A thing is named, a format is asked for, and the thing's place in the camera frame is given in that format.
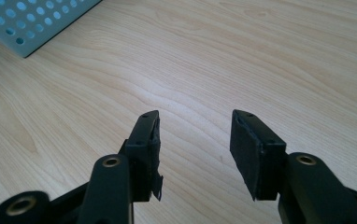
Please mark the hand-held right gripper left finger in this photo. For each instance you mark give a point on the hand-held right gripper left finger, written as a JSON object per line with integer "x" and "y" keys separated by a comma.
{"x": 142, "y": 155}

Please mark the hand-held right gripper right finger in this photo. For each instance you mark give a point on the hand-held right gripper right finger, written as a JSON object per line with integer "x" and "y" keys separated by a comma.
{"x": 257, "y": 155}

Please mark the light blue perforated plastic basket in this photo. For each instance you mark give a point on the light blue perforated plastic basket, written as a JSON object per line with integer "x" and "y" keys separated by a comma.
{"x": 27, "y": 25}

